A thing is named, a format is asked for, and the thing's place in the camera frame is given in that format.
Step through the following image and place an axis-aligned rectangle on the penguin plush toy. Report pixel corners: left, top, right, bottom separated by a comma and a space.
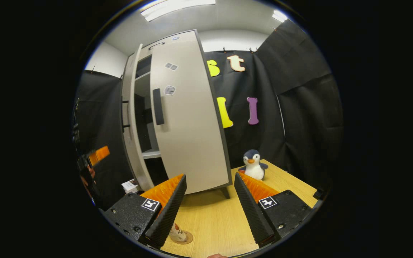
238, 149, 269, 181

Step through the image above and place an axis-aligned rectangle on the grey cabinet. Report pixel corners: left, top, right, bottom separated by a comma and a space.
131, 30, 233, 200

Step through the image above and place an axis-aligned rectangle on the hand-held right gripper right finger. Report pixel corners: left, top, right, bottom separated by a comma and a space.
234, 172, 318, 248

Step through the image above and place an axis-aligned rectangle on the grey cabinet door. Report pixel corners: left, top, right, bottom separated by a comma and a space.
122, 44, 155, 192
150, 30, 233, 195

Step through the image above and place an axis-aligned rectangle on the large ceiling light panel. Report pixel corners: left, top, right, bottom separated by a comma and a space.
141, 0, 217, 22

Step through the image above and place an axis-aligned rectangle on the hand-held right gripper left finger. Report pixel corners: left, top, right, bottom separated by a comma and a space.
101, 174, 187, 250

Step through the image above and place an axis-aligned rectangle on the black backdrop cloth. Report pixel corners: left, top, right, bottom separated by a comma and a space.
72, 20, 344, 212

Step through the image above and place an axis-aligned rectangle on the small ceiling light panel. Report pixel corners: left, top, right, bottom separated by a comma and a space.
272, 10, 289, 23

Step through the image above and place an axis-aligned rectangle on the small white box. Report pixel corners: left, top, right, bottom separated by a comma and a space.
122, 178, 139, 194

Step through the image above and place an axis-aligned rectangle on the grey cabinet drawer front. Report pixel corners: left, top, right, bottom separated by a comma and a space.
135, 30, 197, 55

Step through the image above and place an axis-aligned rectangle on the clear plastic bottle red label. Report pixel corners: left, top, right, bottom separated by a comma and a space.
169, 223, 188, 243

